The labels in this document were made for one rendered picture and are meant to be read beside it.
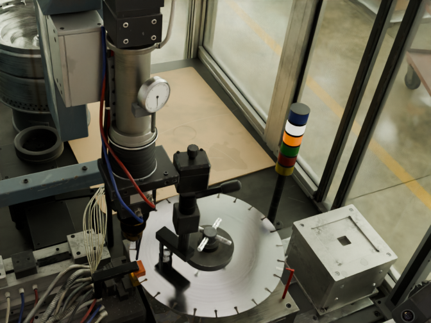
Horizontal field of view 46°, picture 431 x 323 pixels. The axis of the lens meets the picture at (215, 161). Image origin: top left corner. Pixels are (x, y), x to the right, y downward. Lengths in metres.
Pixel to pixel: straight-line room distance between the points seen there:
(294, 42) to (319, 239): 0.55
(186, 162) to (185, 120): 0.91
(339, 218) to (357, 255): 0.11
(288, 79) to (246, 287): 0.68
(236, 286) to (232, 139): 0.73
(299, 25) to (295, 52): 0.08
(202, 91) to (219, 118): 0.16
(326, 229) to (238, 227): 0.23
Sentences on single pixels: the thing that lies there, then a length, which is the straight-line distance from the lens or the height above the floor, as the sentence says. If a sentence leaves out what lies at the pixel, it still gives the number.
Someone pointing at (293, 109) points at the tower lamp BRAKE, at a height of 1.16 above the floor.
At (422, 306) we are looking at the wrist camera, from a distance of 0.94.
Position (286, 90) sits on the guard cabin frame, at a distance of 1.53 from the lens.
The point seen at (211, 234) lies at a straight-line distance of 1.06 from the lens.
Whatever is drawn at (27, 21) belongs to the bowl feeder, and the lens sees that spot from 1.65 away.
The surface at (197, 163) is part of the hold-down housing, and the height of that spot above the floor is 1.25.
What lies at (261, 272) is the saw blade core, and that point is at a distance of 1.09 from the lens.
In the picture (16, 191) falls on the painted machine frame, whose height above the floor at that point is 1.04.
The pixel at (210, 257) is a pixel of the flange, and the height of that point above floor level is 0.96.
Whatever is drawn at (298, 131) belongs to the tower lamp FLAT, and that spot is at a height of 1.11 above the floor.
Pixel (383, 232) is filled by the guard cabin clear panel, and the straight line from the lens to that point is 1.35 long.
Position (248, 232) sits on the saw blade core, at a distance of 1.15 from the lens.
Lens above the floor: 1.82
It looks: 42 degrees down
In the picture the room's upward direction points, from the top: 8 degrees clockwise
